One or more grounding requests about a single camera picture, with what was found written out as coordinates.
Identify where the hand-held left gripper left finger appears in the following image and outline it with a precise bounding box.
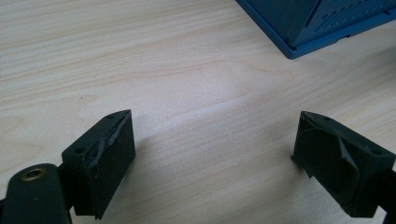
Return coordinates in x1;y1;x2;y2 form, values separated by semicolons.
61;109;136;220

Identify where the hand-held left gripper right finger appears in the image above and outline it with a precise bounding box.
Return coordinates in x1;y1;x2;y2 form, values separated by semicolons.
290;110;396;218

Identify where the blue plastic file rack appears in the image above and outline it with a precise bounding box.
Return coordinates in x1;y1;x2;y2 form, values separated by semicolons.
234;0;396;60

